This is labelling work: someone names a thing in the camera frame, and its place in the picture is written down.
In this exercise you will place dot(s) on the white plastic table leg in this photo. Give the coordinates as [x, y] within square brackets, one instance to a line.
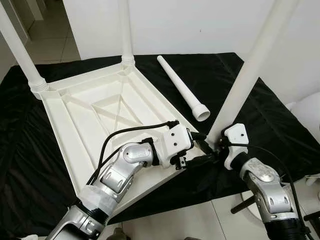
[180, 85]
[250, 65]
[125, 30]
[20, 55]

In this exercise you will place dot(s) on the white plastic children table top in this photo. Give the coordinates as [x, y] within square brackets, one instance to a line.
[65, 110]

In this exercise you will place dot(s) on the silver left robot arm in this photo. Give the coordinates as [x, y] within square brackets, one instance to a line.
[120, 170]

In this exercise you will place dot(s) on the black metal worktable leg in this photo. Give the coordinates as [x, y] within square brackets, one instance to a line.
[242, 204]

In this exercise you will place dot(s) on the black tablecloth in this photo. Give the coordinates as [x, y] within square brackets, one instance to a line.
[280, 130]

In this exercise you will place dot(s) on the grey right robot foot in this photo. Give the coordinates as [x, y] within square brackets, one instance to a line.
[192, 238]

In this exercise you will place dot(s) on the grey robot foot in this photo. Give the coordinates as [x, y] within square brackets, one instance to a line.
[192, 238]
[115, 235]

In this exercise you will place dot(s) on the grey left robot foot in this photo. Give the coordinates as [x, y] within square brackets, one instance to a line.
[115, 235]

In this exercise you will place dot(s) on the black floor object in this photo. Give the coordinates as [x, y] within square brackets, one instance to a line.
[311, 224]

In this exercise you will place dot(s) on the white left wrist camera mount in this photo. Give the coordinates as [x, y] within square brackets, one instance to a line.
[175, 140]

